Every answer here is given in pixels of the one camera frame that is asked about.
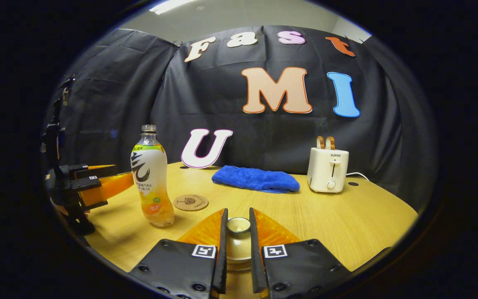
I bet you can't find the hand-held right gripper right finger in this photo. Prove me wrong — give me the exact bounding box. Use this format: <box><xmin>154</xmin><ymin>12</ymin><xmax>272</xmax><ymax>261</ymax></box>
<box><xmin>249</xmin><ymin>208</ymin><xmax>351</xmax><ymax>299</ymax></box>

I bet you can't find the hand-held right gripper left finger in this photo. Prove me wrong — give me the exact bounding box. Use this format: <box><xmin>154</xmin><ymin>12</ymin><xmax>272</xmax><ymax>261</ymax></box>
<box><xmin>129</xmin><ymin>208</ymin><xmax>228</xmax><ymax>299</ymax></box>

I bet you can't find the cream teacup lid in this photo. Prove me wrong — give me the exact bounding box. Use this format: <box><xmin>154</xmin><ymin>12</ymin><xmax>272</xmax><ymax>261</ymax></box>
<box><xmin>226</xmin><ymin>217</ymin><xmax>253</xmax><ymax>262</ymax></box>

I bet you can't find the clear water bottle white label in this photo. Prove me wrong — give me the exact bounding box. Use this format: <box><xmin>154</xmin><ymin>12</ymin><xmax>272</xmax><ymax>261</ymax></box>
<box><xmin>130</xmin><ymin>125</ymin><xmax>175</xmax><ymax>228</ymax></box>

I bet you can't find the round cork coaster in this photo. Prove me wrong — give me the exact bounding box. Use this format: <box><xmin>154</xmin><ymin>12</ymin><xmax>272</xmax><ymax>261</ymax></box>
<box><xmin>173</xmin><ymin>194</ymin><xmax>209</xmax><ymax>212</ymax></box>

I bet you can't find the blue folded towel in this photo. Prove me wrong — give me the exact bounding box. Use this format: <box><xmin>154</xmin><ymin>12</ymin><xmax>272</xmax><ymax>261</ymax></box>
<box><xmin>212</xmin><ymin>165</ymin><xmax>300</xmax><ymax>194</ymax></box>

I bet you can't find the black backdrop cloth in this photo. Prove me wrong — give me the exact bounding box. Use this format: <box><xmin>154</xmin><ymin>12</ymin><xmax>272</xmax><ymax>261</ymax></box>
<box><xmin>44</xmin><ymin>25</ymin><xmax>437</xmax><ymax>212</ymax></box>

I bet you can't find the white toaster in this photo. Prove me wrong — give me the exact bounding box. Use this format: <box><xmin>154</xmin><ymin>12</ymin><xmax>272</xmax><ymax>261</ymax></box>
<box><xmin>307</xmin><ymin>147</ymin><xmax>349</xmax><ymax>194</ymax></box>

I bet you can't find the ceiling light panel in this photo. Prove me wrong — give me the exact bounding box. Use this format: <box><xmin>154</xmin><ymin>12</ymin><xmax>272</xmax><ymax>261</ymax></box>
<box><xmin>150</xmin><ymin>0</ymin><xmax>198</xmax><ymax>15</ymax></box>

